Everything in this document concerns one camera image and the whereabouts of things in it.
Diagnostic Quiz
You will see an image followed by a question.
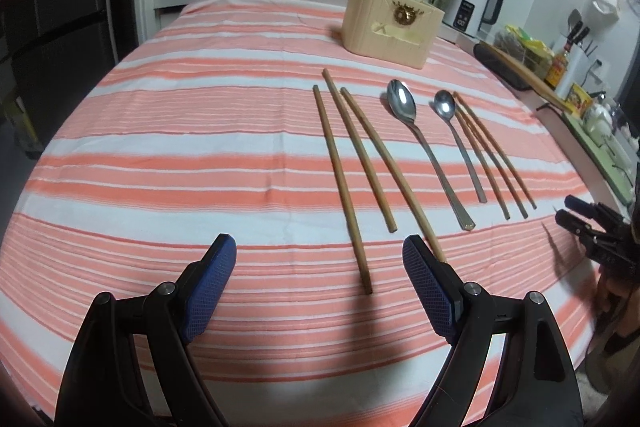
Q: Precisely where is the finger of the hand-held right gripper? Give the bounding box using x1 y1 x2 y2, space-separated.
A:
565 194 603 215
555 209 603 253

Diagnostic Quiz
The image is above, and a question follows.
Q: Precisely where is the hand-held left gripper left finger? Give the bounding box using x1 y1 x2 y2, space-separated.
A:
55 233 238 427

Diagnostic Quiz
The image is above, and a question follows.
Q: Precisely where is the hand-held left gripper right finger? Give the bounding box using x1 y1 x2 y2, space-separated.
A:
402 234 586 427

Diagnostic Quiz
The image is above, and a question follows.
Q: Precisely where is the thin wooden chopstick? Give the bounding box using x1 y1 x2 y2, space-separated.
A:
455 104 529 220
452 91 538 210
454 111 511 222

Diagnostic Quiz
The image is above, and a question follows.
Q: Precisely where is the small metal spoon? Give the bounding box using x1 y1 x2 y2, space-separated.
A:
433 89 488 204

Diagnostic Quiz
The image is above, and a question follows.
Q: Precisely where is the large metal spoon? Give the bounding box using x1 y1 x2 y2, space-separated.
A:
386 79 477 232

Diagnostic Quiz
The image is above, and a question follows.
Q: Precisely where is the beige utensil holder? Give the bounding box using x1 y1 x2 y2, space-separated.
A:
341 0 446 70

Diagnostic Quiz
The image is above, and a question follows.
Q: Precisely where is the person's right hand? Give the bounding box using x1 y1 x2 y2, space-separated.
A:
592 274 640 358

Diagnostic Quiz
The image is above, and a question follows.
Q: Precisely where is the green tray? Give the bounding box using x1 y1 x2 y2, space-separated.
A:
562 107 637 208

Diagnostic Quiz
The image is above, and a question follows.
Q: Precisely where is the yellow box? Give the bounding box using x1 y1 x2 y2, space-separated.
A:
565 82 594 118

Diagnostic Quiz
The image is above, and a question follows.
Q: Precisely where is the long wooden board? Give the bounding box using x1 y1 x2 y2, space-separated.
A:
479 41 576 114

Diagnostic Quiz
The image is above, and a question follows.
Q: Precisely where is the orange striped tablecloth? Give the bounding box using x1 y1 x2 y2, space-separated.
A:
0 0 621 427

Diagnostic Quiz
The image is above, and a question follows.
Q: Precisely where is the yellow-labelled sauce bottle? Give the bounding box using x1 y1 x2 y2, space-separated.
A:
545 41 574 90

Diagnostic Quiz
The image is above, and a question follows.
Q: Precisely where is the white knife holder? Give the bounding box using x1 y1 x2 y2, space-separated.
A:
564 9 602 98

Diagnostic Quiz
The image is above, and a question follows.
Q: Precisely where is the pile of snack bags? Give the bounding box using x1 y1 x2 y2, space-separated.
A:
494 24 557 78

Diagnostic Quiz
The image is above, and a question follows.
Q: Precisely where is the black tray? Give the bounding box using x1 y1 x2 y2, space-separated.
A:
472 42 537 94

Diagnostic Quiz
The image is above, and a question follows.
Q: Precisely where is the white electric kettle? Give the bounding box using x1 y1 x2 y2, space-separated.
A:
442 0 504 36

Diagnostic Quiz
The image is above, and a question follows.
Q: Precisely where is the dark refrigerator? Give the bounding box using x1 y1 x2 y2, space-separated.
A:
0 0 142 158

